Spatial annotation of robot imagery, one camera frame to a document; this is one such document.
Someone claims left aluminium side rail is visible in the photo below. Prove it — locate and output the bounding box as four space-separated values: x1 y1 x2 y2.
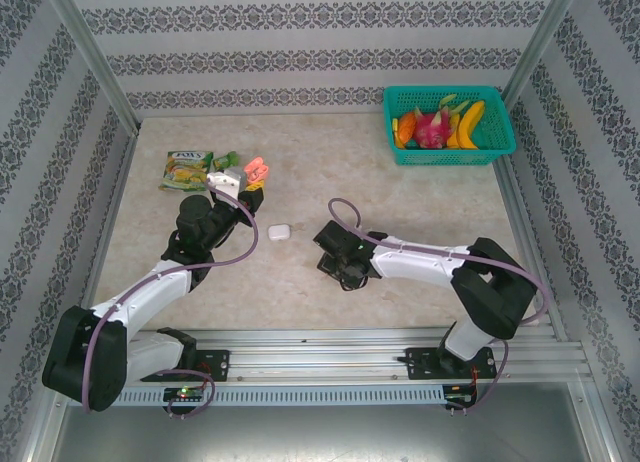
68 131 141 347

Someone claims pink earbud charging case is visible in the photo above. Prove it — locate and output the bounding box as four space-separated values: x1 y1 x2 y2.
242 156 272 184

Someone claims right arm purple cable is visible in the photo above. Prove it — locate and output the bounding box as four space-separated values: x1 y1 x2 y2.
327 197 551 417

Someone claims green yellow candy bag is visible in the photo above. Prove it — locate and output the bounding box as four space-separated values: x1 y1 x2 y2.
158 150 214 193

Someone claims teal plastic basket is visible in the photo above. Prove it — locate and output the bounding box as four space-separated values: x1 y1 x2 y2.
383 85 517 167

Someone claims left aluminium frame post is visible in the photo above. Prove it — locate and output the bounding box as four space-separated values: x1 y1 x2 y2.
38 0 142 135

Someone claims yellow-green toy fruit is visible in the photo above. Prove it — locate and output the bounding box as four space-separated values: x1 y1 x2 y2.
438 93 471 115

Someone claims yellow toy banana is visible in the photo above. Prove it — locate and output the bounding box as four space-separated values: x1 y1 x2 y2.
446 100 488 150

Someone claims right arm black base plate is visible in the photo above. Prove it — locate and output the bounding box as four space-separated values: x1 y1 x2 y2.
405 346 498 381

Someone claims right aluminium side rail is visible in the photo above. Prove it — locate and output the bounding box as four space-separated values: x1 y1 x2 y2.
492 156 571 342

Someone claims pink toy dragon fruit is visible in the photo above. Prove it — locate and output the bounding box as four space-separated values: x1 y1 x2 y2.
412 106 461 150

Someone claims right aluminium frame post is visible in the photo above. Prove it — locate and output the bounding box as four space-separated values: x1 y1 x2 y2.
499 0 585 102

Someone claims grey metal sheet panel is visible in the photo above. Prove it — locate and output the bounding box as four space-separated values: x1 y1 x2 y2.
49 381 609 462

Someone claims grey slotted cable duct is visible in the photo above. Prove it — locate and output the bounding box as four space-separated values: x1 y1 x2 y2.
67 385 446 408

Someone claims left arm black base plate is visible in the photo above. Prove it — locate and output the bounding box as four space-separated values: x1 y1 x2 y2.
139 349 231 383

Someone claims aluminium frame post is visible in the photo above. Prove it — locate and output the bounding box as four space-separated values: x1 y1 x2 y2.
38 0 142 135
499 0 585 102

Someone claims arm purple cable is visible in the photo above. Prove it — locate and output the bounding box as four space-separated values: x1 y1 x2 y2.
81 184 260 421
327 197 551 417

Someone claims aluminium side rail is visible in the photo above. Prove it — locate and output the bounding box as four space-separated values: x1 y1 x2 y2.
492 156 571 342
68 131 141 347

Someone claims orange toy fruit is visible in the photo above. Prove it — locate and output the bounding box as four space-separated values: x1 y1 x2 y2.
392 111 417 146

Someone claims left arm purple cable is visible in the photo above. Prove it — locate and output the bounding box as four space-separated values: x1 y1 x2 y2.
81 184 260 421

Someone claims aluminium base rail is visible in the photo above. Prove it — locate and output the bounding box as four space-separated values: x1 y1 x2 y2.
47 328 589 384

